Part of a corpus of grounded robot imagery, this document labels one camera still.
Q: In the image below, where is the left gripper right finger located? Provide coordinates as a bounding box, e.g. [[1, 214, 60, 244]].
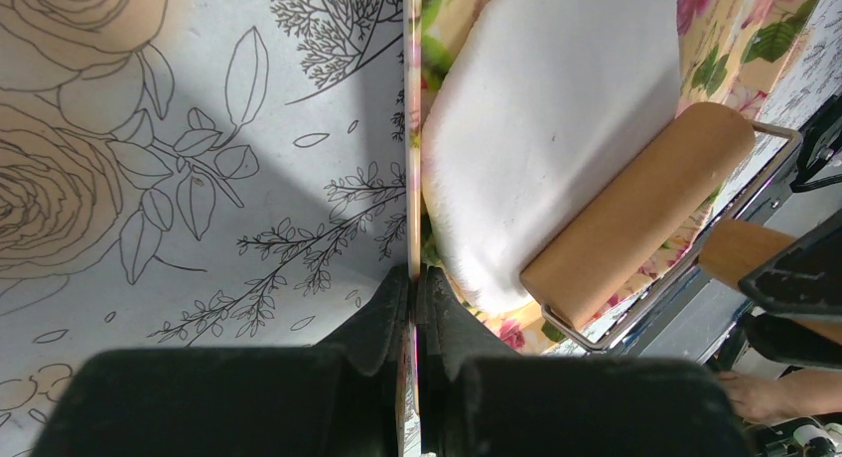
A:
[[415, 267, 752, 456]]

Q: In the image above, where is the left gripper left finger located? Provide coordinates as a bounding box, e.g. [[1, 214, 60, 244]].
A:
[[32, 265, 409, 456]]

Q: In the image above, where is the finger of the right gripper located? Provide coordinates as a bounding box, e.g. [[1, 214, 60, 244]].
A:
[[739, 212, 841, 323], [743, 314, 841, 371]]

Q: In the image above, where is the wooden double-ended roller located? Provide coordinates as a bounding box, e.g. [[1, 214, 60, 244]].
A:
[[520, 102, 805, 353]]

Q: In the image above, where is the floral cutting board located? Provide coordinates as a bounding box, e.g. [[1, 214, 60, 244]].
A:
[[404, 0, 830, 457]]

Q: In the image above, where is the white dough ball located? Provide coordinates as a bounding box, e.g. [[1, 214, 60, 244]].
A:
[[421, 0, 680, 314]]

